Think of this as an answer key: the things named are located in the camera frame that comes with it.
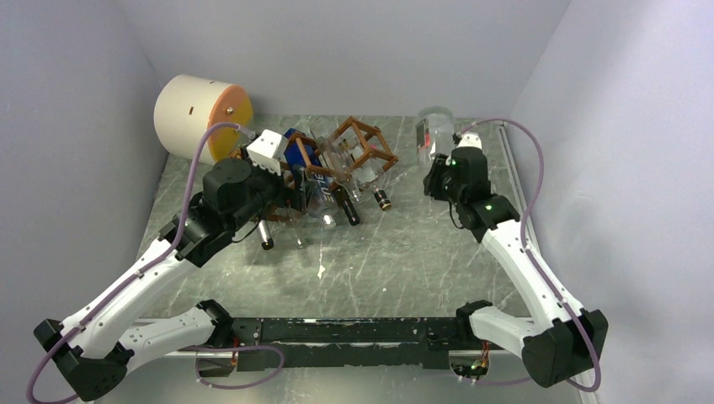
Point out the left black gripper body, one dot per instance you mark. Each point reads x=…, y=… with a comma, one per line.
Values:
x=294, y=196

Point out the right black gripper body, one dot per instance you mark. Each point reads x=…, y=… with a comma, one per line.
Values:
x=439, y=184

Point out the blue glass bottle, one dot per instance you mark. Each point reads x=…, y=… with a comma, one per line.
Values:
x=322, y=204

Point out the clear slim glass bottle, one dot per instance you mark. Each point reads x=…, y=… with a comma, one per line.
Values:
x=295, y=232

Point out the dark green wine bottle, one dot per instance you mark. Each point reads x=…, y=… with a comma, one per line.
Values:
x=338, y=179

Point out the olive green wine bottle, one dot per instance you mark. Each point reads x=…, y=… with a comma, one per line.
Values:
x=267, y=241

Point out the clear bottle white cap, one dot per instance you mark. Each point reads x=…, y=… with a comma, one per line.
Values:
x=435, y=128

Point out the clear square liquor bottle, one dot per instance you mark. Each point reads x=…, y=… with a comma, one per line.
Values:
x=370, y=175

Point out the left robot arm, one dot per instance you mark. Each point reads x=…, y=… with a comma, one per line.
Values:
x=97, y=347

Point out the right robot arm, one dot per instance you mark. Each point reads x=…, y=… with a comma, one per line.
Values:
x=562, y=339

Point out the brown wooden wine rack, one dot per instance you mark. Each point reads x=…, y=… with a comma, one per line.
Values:
x=370, y=138

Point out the cream cylinder with orange face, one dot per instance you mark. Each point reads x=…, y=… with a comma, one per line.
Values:
x=188, y=106

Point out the black base bar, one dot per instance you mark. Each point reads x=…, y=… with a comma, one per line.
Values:
x=426, y=342

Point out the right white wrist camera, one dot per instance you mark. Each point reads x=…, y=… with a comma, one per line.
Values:
x=469, y=140

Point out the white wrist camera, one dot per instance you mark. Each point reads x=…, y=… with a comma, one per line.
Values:
x=267, y=150
x=469, y=140

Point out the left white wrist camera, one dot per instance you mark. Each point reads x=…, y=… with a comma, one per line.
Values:
x=267, y=150

